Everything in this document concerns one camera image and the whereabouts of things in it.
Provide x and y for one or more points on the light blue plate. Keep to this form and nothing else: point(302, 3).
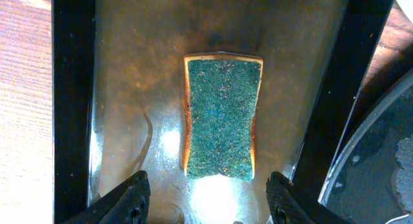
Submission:
point(406, 6)

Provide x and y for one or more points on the black rectangular tray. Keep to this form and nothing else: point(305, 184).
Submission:
point(118, 95)

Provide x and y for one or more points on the green and yellow sponge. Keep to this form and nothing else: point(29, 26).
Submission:
point(221, 95)

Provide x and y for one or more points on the black round tray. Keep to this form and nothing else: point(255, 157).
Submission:
point(371, 180)

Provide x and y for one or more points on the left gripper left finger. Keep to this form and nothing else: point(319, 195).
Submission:
point(128, 203)

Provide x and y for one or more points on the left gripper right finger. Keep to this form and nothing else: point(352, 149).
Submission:
point(288, 205)

